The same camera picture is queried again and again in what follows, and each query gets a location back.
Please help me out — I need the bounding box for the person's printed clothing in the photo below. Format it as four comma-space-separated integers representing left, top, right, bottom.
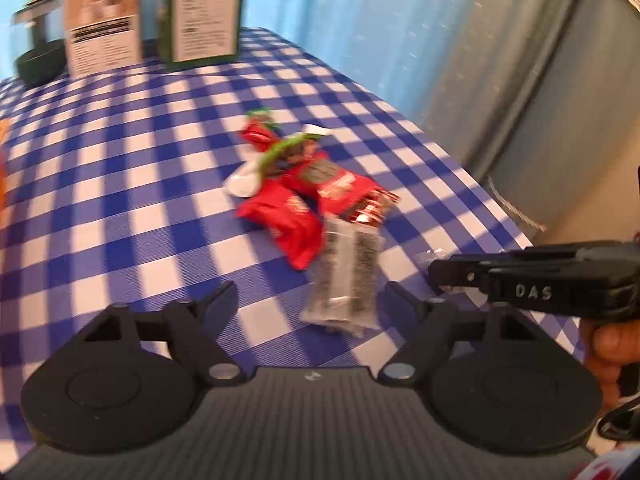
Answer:
570, 451, 640, 480

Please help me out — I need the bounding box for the blue white checked tablecloth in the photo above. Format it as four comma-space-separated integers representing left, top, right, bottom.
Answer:
0, 26, 591, 466

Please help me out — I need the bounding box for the large red snack packet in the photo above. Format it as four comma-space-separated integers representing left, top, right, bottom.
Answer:
235, 179, 322, 272

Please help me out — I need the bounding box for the green carton box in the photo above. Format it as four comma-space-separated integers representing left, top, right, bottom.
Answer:
157, 0, 247, 73

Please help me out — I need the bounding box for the grey cabinet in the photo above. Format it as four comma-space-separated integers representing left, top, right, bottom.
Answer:
480, 0, 640, 252

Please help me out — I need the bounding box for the white green snack packet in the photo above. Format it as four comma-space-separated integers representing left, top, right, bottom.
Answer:
259, 124, 329, 177

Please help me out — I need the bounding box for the person's right hand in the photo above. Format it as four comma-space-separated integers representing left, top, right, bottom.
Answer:
581, 321, 624, 410

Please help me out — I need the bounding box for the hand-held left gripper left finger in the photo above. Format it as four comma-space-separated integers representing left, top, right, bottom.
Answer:
80, 281, 246, 386

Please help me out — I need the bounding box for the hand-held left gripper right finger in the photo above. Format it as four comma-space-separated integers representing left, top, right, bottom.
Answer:
378, 282, 538, 386

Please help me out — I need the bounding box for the orange plastic basket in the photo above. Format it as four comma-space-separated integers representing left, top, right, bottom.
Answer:
0, 119, 8, 226

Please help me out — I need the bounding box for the red labelled snack packet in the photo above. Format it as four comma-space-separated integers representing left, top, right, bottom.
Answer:
283, 151, 372, 211

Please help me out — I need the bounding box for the small red snack packet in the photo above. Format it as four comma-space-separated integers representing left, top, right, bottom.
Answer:
239, 117, 281, 153

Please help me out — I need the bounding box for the black cable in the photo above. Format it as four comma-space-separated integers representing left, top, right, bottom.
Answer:
597, 399, 640, 444

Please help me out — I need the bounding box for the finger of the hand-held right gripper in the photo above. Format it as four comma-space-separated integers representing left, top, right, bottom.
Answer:
426, 248, 582, 292

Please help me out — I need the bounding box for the shiny red snack packet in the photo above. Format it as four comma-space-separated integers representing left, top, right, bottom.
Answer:
320, 175, 402, 227

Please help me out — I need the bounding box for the white brown carton box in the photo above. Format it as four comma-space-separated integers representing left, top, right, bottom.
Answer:
62, 0, 144, 81

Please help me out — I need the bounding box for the clear dark seed packet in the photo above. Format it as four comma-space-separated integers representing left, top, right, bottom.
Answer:
299, 215, 385, 337

